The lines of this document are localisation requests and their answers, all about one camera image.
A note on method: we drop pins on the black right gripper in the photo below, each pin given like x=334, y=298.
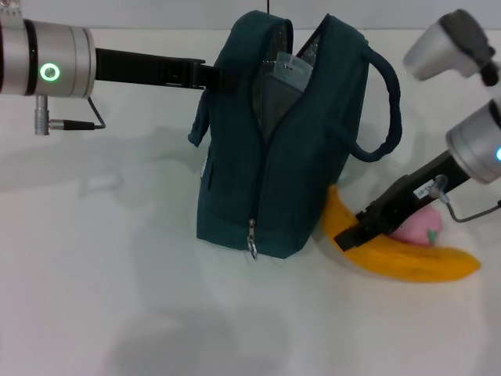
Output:
x=411, y=196

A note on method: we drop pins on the clear blue-rimmed plastic container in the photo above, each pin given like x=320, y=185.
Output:
x=289, y=74

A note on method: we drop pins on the yellow banana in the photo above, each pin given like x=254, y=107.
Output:
x=399, y=262

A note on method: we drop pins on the dark teal insulated bag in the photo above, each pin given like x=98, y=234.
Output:
x=242, y=196

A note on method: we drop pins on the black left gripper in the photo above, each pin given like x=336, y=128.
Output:
x=145, y=68

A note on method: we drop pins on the pink toy peach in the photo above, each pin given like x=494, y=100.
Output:
x=419, y=231

